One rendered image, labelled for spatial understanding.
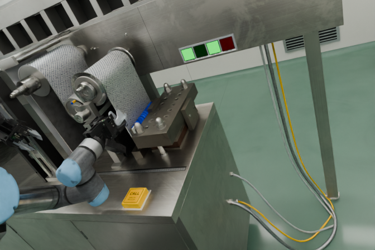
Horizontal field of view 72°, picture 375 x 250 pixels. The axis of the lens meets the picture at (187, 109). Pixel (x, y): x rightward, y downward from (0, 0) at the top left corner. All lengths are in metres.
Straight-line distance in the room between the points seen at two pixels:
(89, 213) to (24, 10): 1.03
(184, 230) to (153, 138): 0.34
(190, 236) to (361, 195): 1.25
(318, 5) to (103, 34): 0.91
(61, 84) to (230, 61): 2.82
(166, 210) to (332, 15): 0.88
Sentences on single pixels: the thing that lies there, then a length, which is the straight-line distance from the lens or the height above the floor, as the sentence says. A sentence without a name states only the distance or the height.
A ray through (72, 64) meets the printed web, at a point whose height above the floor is 1.33.
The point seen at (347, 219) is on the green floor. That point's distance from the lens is 1.85.
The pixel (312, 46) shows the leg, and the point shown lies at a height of 1.03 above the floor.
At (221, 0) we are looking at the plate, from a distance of 1.08.
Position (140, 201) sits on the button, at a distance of 0.92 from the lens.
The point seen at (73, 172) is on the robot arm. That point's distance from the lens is 0.85.
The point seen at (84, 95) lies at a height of 1.24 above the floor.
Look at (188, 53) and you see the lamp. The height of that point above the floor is 1.19.
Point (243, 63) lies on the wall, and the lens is 3.70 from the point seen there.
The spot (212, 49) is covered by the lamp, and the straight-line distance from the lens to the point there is 1.13.
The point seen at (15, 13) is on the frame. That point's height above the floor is 1.61.
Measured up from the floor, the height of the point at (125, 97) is 1.14.
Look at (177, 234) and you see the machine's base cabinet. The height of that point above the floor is 0.77.
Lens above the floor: 1.50
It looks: 27 degrees down
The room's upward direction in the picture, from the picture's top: 23 degrees counter-clockwise
